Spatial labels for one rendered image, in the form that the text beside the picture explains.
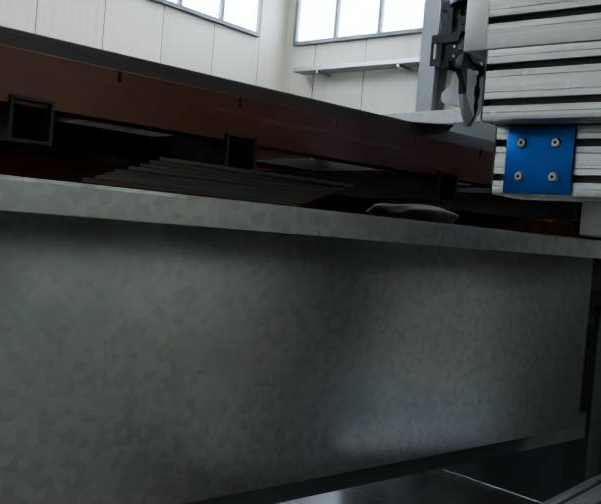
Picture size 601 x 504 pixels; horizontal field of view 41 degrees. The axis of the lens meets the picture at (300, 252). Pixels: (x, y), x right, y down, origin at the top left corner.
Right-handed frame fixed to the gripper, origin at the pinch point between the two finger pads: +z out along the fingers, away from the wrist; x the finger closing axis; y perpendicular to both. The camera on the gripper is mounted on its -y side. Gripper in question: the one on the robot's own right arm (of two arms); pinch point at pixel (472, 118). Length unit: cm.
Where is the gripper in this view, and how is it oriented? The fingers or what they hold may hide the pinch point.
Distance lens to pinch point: 139.1
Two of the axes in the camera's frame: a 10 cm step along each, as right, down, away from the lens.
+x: -7.4, -0.4, -6.7
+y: -6.7, -0.7, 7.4
